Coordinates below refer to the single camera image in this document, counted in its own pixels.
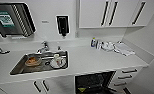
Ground orange bowl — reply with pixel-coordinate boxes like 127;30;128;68
25;56;41;67

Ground chrome faucet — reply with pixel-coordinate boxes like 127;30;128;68
36;40;51;54

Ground white mug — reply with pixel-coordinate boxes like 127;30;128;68
53;53;63;68

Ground stainless steel sink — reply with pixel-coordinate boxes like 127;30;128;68
9;50;69;76

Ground white wall cabinet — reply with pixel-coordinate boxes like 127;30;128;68
77;0;154;29

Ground items on counter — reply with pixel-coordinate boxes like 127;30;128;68
113;41;137;57

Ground white two-door base cabinet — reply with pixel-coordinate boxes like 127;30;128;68
0;74;77;94

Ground black soap dispenser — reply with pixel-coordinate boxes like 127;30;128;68
56;15;70;38

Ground white drawer stack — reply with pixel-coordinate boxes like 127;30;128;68
109;65;143;93

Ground stainless steel dishwasher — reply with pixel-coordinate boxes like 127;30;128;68
74;71;127;94

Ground blue dish soap bottle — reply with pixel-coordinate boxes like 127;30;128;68
90;37;97;49

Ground white plate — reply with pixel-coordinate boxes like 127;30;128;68
50;59;66;70

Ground grey paper towel dispenser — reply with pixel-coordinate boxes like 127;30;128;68
0;2;37;38

